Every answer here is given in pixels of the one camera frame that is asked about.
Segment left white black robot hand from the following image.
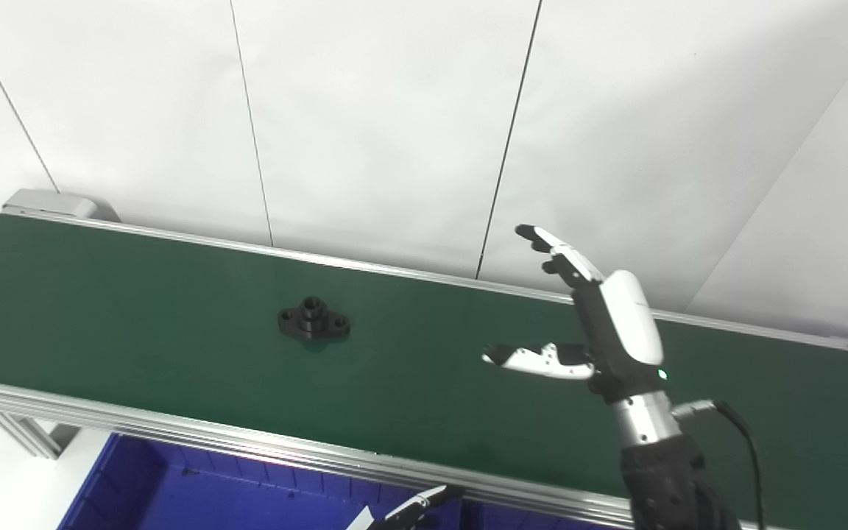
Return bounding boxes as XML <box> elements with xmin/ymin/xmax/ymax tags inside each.
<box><xmin>347</xmin><ymin>483</ymin><xmax>467</xmax><ymax>530</ymax></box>

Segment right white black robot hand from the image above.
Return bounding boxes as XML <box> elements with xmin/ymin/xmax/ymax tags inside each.
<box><xmin>481</xmin><ymin>224</ymin><xmax>669</xmax><ymax>406</ymax></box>

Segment black flanged metal part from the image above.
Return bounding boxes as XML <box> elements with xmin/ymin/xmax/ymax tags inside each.
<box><xmin>278</xmin><ymin>295</ymin><xmax>352</xmax><ymax>342</ymax></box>

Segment green conveyor belt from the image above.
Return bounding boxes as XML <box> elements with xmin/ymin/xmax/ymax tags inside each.
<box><xmin>0</xmin><ymin>209</ymin><xmax>848</xmax><ymax>530</ymax></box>

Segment aluminium conveyor support leg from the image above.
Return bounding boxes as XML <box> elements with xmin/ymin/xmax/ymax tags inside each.
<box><xmin>0</xmin><ymin>407</ymin><xmax>80</xmax><ymax>462</ymax></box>

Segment grey conveyor motor housing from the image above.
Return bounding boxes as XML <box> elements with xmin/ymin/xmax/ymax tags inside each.
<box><xmin>0</xmin><ymin>188</ymin><xmax>120</xmax><ymax>222</ymax></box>

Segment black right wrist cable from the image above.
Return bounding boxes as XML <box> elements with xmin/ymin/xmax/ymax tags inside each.
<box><xmin>671</xmin><ymin>399</ymin><xmax>768</xmax><ymax>530</ymax></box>

